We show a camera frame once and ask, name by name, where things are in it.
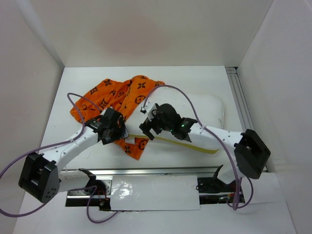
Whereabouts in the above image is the orange patterned pillowcase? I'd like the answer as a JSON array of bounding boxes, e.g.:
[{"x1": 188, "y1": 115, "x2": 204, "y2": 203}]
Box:
[{"x1": 70, "y1": 75, "x2": 166, "y2": 161}]

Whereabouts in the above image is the white pillow with yellow edge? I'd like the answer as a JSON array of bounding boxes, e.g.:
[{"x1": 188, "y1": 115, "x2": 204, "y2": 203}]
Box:
[{"x1": 126, "y1": 84, "x2": 225, "y2": 155}]

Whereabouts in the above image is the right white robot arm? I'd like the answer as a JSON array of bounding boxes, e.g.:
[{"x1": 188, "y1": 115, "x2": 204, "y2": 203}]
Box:
[{"x1": 139, "y1": 103, "x2": 271, "y2": 191}]

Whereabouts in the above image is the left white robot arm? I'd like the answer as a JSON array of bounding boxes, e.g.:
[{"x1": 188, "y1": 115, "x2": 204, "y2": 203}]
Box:
[{"x1": 19, "y1": 108, "x2": 128, "y2": 204}]

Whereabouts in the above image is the white cover plate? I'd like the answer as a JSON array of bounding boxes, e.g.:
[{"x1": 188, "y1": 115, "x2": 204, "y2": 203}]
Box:
[{"x1": 110, "y1": 175, "x2": 200, "y2": 211}]

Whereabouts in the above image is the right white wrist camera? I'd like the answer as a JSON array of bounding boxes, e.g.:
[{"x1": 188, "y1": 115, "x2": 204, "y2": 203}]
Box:
[{"x1": 140, "y1": 102, "x2": 157, "y2": 123}]

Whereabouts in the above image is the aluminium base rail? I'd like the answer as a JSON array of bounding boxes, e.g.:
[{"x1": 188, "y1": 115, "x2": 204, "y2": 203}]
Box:
[{"x1": 59, "y1": 165, "x2": 246, "y2": 208}]

